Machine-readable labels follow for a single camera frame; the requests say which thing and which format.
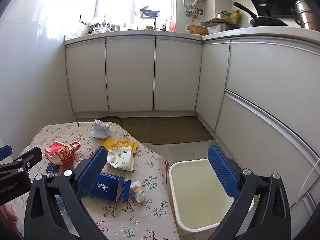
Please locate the red label bottle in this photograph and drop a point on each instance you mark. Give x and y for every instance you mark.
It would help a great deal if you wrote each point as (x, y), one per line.
(171, 25)

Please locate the white cabinet drawer front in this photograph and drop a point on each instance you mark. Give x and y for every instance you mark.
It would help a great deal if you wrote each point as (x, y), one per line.
(275, 80)
(262, 150)

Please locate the red crushed paper cup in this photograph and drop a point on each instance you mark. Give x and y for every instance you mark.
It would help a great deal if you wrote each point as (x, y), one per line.
(62, 153)

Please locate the crumpled white paper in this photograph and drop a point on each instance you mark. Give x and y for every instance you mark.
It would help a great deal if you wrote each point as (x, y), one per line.
(101, 129)

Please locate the narrow brown floor mat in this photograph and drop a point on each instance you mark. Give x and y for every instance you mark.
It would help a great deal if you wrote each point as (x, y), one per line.
(136, 130)

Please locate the small blue box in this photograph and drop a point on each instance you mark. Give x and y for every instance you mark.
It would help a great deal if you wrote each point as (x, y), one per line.
(53, 169)

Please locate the stainless steel tray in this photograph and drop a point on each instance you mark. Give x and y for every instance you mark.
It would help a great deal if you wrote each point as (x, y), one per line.
(220, 28)

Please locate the floral tablecloth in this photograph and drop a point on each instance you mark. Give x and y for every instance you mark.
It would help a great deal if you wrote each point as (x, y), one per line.
(140, 220)

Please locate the white cabinet door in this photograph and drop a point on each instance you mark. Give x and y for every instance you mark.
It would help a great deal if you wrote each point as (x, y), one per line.
(212, 85)
(87, 77)
(130, 75)
(176, 75)

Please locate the clear plastic wrapper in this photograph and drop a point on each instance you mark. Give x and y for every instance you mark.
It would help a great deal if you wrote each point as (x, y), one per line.
(62, 206)

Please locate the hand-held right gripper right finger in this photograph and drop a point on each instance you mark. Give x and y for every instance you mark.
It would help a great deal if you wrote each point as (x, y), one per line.
(222, 172)

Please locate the person's left hand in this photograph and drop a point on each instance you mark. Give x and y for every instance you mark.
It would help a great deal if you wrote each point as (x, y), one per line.
(6, 216)

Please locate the small white printed wrapper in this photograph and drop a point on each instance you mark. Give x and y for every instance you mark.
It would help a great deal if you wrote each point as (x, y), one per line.
(138, 191)

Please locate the large brown floor mat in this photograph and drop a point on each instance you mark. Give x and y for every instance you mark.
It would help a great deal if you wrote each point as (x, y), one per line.
(180, 130)

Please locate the crushed white printed paper cup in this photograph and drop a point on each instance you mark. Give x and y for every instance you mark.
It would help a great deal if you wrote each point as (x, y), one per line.
(121, 159)

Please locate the blue carton box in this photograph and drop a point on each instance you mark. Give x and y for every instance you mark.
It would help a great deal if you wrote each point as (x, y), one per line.
(110, 186)

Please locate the black wok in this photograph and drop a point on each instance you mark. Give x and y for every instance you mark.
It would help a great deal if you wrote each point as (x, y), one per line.
(268, 21)

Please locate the yellow snack packet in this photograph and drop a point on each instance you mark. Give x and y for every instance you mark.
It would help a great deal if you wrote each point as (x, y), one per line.
(120, 143)

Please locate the round dark floor mat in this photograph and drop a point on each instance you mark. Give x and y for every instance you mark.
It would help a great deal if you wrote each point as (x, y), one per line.
(112, 120)

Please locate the dark window rack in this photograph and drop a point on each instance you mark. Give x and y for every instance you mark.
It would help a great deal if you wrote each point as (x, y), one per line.
(149, 12)

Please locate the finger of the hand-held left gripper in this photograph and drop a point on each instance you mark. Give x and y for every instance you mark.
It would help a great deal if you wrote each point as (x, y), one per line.
(5, 152)
(25, 161)

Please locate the stainless steel pot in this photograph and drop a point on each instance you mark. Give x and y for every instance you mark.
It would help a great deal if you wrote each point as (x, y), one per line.
(306, 13)

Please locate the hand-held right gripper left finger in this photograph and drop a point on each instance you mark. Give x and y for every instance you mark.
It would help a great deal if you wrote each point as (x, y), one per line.
(92, 171)

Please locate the kitchen window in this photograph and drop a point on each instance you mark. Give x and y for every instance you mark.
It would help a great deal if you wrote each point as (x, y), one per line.
(112, 2)

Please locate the woven basket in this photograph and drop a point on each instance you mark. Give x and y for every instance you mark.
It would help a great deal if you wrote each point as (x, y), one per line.
(197, 30)

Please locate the green yellow food packages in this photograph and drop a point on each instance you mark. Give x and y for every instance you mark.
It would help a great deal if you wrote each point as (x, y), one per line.
(230, 14)

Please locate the white trash bin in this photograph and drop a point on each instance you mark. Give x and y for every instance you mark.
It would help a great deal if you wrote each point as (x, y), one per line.
(200, 200)

